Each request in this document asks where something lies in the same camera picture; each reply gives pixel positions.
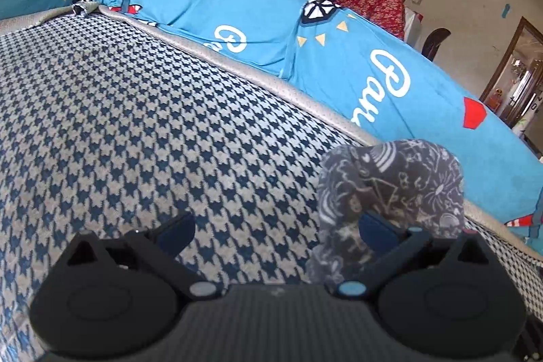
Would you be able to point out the houndstooth sofa seat cover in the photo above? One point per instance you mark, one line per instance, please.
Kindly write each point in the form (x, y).
(127, 124)

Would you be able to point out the brown wooden door frame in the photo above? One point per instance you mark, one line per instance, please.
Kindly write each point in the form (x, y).
(498, 65)

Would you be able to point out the blue wall sticker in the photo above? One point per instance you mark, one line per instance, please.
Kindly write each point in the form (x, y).
(505, 10)

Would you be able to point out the white-clothed dining table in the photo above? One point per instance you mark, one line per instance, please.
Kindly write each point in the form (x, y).
(413, 27)

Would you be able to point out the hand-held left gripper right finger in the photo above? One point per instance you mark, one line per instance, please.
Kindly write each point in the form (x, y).
(377, 237)

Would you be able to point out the red floral jacket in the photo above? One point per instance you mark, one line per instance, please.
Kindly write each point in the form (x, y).
(377, 5)

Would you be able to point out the dark wooden dining chair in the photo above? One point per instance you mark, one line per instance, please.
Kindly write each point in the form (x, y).
(437, 44)

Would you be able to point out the grey patterned fleece jacket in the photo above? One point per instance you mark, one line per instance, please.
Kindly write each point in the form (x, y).
(394, 179)

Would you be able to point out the blue printed sofa cover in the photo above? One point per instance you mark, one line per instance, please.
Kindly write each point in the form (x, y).
(263, 18)

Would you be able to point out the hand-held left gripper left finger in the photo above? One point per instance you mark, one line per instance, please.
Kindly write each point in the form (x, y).
(176, 232)

